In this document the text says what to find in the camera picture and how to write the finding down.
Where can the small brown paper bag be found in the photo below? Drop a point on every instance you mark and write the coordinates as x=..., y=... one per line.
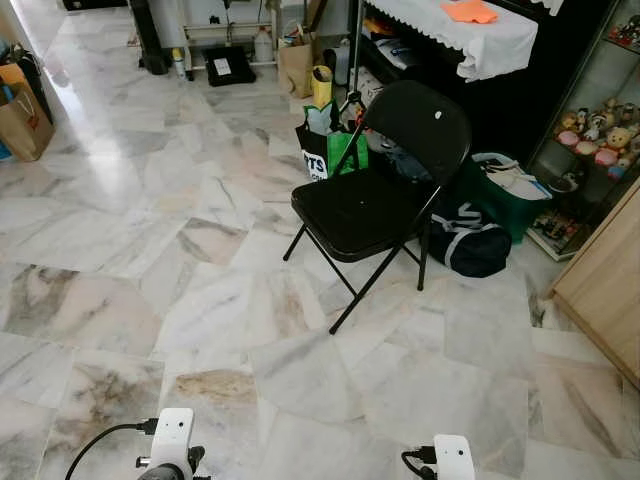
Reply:
x=295, y=68

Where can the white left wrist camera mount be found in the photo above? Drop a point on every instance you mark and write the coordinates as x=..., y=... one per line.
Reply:
x=172, y=435

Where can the white plastic bottle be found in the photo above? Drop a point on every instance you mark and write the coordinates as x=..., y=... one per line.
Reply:
x=263, y=47

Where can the green storage bin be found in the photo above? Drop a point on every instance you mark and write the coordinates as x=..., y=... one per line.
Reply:
x=500, y=212

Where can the black floor stand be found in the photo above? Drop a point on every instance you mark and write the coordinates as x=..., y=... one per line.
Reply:
x=150, y=40

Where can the green black shopping bag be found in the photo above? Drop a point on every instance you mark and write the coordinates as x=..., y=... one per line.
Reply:
x=318, y=155

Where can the black cabinet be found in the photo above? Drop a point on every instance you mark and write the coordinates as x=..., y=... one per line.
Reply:
x=510, y=110

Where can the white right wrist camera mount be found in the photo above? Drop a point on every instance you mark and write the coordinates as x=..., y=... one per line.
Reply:
x=453, y=458

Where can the dark duffel bag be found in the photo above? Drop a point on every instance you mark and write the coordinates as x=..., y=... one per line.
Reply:
x=470, y=250

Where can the yellow bear plush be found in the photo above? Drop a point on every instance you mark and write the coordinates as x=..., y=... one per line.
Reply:
x=618, y=138

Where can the small spray bottle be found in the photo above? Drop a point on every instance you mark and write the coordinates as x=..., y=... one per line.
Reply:
x=180, y=65

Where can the black folding chair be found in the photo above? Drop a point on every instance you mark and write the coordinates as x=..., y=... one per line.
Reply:
x=350, y=210

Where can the glass display cabinet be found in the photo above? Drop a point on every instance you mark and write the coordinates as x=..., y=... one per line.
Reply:
x=590, y=90

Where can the pink plush toy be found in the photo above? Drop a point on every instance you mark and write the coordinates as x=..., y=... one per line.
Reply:
x=606, y=157

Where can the large brown paper bag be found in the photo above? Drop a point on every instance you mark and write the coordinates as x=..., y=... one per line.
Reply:
x=22, y=125

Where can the orange cloth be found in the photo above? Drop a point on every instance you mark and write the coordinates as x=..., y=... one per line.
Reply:
x=468, y=11

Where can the light wooden table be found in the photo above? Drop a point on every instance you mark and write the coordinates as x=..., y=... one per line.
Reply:
x=605, y=290

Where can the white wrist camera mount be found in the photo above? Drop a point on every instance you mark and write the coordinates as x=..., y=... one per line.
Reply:
x=453, y=458
x=172, y=435

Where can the white tote bag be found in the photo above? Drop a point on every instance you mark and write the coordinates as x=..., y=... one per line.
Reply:
x=505, y=175

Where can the white lace tablecloth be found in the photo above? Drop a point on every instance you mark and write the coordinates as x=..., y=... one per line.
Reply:
x=480, y=45

